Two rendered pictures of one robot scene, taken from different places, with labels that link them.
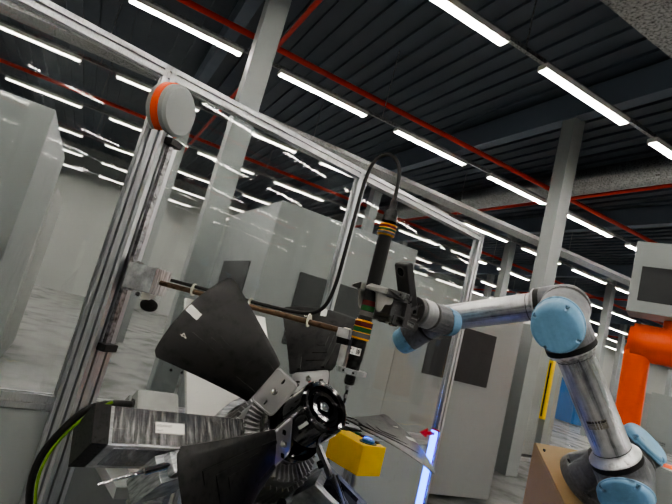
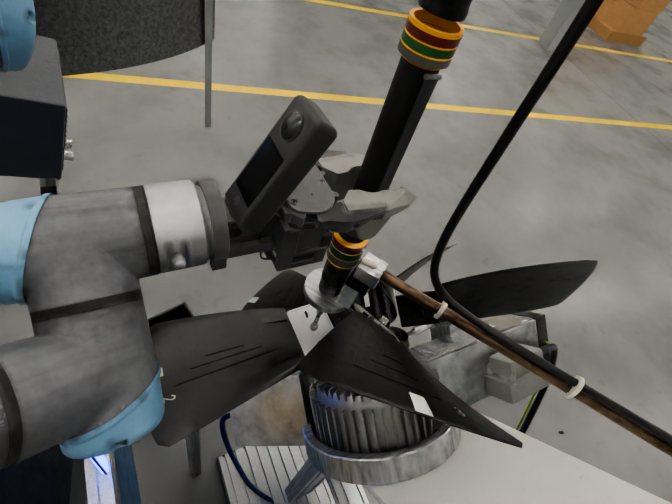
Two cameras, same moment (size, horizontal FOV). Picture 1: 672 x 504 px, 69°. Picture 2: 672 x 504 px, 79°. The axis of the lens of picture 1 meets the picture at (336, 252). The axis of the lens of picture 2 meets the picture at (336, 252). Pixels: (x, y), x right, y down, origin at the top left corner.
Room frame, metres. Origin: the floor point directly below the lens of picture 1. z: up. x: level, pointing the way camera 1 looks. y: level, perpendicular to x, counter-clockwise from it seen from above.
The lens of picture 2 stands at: (1.52, -0.14, 1.76)
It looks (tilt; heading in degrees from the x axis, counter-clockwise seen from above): 48 degrees down; 176
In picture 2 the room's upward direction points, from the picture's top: 21 degrees clockwise
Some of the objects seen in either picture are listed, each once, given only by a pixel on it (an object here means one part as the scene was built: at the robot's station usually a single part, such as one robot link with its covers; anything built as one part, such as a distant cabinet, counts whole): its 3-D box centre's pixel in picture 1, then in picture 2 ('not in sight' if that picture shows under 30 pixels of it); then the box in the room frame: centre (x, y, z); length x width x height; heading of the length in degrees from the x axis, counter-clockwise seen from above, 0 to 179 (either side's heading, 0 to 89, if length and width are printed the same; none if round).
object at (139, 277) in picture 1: (145, 278); not in sight; (1.37, 0.49, 1.38); 0.10 x 0.07 x 0.08; 72
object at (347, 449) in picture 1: (354, 454); not in sight; (1.63, -0.22, 1.02); 0.16 x 0.10 x 0.11; 37
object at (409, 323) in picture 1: (400, 308); (268, 217); (1.24, -0.19, 1.47); 0.12 x 0.08 x 0.09; 127
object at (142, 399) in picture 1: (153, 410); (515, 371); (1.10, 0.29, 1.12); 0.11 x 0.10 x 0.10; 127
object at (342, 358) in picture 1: (352, 352); (342, 275); (1.18, -0.10, 1.34); 0.09 x 0.07 x 0.10; 72
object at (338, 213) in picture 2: not in sight; (339, 209); (1.23, -0.13, 1.50); 0.09 x 0.05 x 0.02; 117
